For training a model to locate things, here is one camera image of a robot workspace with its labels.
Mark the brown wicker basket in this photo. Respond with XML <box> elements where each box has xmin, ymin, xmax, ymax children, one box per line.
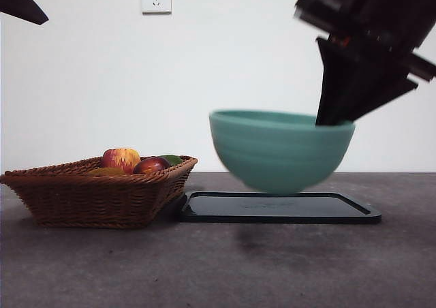
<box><xmin>0</xmin><ymin>155</ymin><xmax>199</xmax><ymax>230</ymax></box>

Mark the teal ribbed bowl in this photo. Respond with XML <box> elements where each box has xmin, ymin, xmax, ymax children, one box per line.
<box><xmin>208</xmin><ymin>109</ymin><xmax>356</xmax><ymax>196</ymax></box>

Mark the dark red apple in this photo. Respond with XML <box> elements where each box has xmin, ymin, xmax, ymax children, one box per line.
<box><xmin>133</xmin><ymin>156</ymin><xmax>172</xmax><ymax>175</ymax></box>

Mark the green fruit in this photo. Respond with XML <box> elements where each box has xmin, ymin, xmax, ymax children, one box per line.
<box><xmin>159</xmin><ymin>154</ymin><xmax>184</xmax><ymax>168</ymax></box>

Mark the dark green rectangular tray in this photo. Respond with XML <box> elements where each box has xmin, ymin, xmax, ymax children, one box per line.
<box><xmin>176</xmin><ymin>191</ymin><xmax>382</xmax><ymax>224</ymax></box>

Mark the red and yellow apple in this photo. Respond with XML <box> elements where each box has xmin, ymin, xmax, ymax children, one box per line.
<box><xmin>101</xmin><ymin>147</ymin><xmax>142</xmax><ymax>174</ymax></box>

